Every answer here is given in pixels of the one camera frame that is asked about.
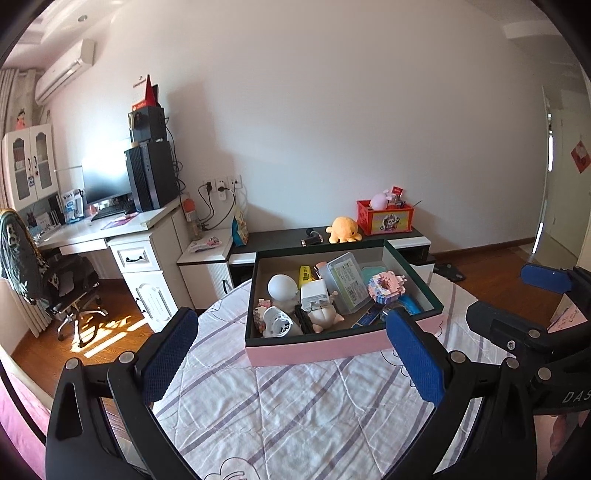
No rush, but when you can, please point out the pink block figure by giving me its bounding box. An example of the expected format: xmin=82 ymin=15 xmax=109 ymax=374
xmin=368 ymin=271 xmax=408 ymax=306

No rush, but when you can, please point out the pale pink printed blanket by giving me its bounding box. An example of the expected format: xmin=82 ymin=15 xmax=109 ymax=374
xmin=547 ymin=293 xmax=591 ymax=335

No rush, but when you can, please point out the orange capped bottle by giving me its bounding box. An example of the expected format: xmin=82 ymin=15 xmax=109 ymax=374
xmin=184 ymin=196 xmax=200 ymax=238

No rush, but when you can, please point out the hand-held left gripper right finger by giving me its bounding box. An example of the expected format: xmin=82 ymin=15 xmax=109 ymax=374
xmin=385 ymin=307 xmax=539 ymax=480

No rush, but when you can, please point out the black keyboard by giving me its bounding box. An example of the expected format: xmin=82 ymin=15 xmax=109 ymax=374
xmin=91 ymin=206 xmax=132 ymax=221

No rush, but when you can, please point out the white glass-door cabinet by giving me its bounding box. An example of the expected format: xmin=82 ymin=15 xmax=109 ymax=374
xmin=1 ymin=124 xmax=57 ymax=214

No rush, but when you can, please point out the pink storage box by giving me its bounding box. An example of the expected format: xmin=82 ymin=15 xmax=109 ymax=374
xmin=245 ymin=239 xmax=445 ymax=367

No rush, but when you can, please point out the white charger plug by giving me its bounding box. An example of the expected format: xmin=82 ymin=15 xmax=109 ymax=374
xmin=300 ymin=282 xmax=329 ymax=313

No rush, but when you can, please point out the black computer tower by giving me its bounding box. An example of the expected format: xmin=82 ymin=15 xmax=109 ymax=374
xmin=124 ymin=140 xmax=180 ymax=213

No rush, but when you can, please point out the pale piglet figurine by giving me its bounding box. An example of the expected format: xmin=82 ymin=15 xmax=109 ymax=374
xmin=306 ymin=291 xmax=345 ymax=334

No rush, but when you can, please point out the black office chair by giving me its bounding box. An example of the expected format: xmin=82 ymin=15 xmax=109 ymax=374
xmin=28 ymin=254 xmax=109 ymax=347

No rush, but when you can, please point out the clear plastic box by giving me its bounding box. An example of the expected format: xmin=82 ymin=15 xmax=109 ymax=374
xmin=322 ymin=253 xmax=373 ymax=315

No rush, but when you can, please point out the blue plastic item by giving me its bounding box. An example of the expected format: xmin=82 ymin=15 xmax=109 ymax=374
xmin=396 ymin=294 xmax=423 ymax=317

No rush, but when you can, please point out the blue box on stand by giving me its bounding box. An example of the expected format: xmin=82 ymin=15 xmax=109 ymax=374
xmin=62 ymin=189 xmax=86 ymax=222

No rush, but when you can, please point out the red paper box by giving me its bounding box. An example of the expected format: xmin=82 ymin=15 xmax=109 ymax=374
xmin=132 ymin=74 xmax=160 ymax=109

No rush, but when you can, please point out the white round-head figurine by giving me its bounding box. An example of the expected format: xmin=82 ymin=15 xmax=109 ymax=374
xmin=268 ymin=274 xmax=299 ymax=315

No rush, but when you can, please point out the red door decoration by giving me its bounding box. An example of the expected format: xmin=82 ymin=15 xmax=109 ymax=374
xmin=571 ymin=141 xmax=591 ymax=174

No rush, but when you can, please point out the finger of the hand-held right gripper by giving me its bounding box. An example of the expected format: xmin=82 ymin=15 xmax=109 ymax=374
xmin=520 ymin=263 xmax=591 ymax=296
xmin=465 ymin=300 xmax=591 ymax=370

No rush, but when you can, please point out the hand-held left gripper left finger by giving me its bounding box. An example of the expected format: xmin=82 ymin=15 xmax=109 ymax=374
xmin=45 ymin=306 xmax=199 ymax=480

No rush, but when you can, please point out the pink bed cover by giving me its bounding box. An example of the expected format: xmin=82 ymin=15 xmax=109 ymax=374
xmin=0 ymin=364 xmax=51 ymax=480

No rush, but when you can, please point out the black speaker box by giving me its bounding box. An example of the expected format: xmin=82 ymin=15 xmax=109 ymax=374
xmin=129 ymin=105 xmax=167 ymax=144

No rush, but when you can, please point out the blue white tube box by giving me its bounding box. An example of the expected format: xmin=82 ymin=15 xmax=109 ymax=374
xmin=351 ymin=308 xmax=387 ymax=329

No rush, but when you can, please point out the striped quilted table cover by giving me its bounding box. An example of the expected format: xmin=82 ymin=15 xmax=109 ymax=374
xmin=152 ymin=272 xmax=522 ymax=480

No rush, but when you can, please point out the dark printed jacket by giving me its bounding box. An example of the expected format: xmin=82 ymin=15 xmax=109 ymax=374
xmin=0 ymin=209 xmax=44 ymax=303

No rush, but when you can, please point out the white air conditioner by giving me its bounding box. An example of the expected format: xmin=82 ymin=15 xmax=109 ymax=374
xmin=34 ymin=39 xmax=96 ymax=104

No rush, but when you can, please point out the white mini fan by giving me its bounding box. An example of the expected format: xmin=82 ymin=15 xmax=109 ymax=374
xmin=259 ymin=306 xmax=304 ymax=339

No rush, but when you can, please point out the white bedside cabinet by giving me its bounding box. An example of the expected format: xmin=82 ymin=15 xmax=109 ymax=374
xmin=177 ymin=228 xmax=236 ymax=312

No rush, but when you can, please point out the black white low cabinet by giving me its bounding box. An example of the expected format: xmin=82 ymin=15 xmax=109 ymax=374
xmin=228 ymin=225 xmax=435 ymax=296

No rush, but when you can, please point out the white desk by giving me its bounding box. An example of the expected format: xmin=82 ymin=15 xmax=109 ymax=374
xmin=34 ymin=198 xmax=192 ymax=333

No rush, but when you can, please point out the yellow plush octopus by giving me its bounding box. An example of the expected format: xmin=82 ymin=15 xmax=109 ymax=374
xmin=325 ymin=217 xmax=364 ymax=244

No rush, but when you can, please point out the red printed crate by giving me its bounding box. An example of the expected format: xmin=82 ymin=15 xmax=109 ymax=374
xmin=356 ymin=199 xmax=414 ymax=236

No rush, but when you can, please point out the blue snack bag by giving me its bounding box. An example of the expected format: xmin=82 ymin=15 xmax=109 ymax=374
xmin=232 ymin=208 xmax=250 ymax=247

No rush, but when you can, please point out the black computer monitor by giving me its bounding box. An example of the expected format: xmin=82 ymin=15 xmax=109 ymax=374
xmin=82 ymin=159 xmax=134 ymax=208

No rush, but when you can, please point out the white door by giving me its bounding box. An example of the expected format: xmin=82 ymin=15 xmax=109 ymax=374
xmin=536 ymin=88 xmax=591 ymax=259

